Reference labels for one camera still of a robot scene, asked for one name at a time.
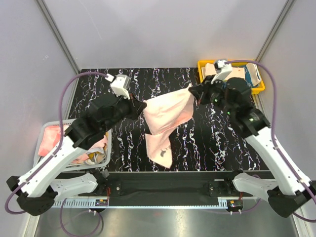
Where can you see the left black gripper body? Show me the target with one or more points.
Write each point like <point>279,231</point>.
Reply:
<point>126,108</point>

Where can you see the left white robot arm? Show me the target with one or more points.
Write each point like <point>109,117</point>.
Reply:
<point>40,188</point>

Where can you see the cream yellow towel in basket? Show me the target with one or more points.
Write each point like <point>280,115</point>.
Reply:
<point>96,156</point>

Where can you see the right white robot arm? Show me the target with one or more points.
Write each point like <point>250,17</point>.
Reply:
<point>291,188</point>

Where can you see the aluminium frame rail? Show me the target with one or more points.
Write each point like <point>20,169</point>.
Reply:
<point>150,201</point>

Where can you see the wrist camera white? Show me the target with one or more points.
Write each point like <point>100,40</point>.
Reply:
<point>120,86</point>
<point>223,69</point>

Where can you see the grey plastic laundry basket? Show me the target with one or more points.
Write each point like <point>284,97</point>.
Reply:
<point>75,166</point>

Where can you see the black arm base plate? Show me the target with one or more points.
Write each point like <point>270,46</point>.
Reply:
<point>207,183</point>

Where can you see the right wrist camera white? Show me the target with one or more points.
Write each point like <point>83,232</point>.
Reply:
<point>223,69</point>

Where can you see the teal beige Doraemon towel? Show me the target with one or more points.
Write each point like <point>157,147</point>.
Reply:
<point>252,76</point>

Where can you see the yellow plastic tray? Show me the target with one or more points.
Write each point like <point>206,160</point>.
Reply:
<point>256,90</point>

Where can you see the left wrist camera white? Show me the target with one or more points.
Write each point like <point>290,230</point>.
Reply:
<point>120,86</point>

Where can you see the pink towel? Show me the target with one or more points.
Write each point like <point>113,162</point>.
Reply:
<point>163,114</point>
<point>52,136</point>

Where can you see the orange white patterned towel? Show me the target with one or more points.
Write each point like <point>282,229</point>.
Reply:
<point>209,70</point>

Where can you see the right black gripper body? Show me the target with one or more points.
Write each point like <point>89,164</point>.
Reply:
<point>214,94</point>

